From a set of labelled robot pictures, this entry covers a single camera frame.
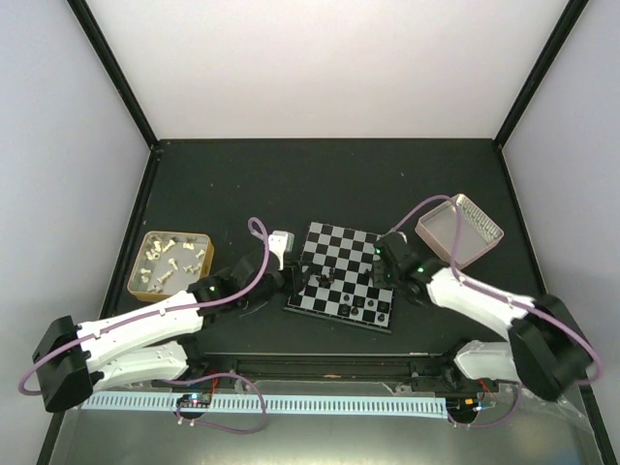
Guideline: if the gold tin with white pieces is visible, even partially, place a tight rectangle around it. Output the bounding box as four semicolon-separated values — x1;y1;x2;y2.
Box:
127;231;214;302

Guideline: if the black and white chessboard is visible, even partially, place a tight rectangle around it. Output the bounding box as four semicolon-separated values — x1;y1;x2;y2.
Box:
284;222;394;333

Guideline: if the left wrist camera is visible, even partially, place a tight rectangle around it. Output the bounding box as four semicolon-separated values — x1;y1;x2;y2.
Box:
268;231;295;270

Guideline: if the black piece cluster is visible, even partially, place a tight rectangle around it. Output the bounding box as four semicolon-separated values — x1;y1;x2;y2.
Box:
317;266;336;289

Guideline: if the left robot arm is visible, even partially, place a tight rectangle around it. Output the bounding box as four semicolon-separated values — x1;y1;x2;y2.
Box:
32;251;312;413

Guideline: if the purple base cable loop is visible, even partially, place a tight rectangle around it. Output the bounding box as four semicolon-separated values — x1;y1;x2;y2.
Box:
174;370;267;435

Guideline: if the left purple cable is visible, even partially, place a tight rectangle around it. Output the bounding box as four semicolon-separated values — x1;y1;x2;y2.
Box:
17;217;272;397

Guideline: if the white slotted cable duct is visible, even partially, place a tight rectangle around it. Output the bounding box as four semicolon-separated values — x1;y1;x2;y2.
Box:
81;391;448;419

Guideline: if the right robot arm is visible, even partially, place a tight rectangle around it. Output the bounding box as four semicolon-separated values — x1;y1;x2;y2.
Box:
371;261;603;402

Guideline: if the pink metal tin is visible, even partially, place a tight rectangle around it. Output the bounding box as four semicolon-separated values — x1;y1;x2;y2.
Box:
415;194;504;270

